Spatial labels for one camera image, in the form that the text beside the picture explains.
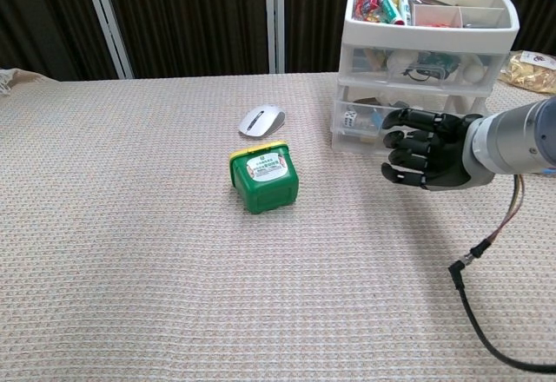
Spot white plastic drawer organizer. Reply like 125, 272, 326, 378
330, 0, 521, 157

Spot slanted grey partition post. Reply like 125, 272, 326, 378
80, 0, 134, 80

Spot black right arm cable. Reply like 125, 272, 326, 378
448, 173, 556, 374

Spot red candy packet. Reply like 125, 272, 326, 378
354, 0, 386, 23

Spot clear drawer with glasses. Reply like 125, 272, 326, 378
339, 44, 507, 90

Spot white ball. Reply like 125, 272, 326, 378
462, 63, 486, 83

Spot upright grey partition post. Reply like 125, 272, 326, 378
264, 0, 286, 75

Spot right black grey robot hand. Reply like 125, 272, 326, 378
381, 107, 494, 192

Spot clear drawer with die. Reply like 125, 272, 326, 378
332, 95, 440, 140

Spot beige woven tablecloth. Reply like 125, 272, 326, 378
0, 68, 556, 382

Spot clear bag yellow snacks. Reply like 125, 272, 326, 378
499, 50, 556, 95

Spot green container yellow lid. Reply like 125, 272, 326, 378
228, 139, 301, 215

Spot black eyeglasses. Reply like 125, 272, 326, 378
403, 67, 444, 82

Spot white computer mouse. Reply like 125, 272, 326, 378
238, 103, 287, 139

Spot red capped marker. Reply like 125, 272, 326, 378
368, 0, 406, 26

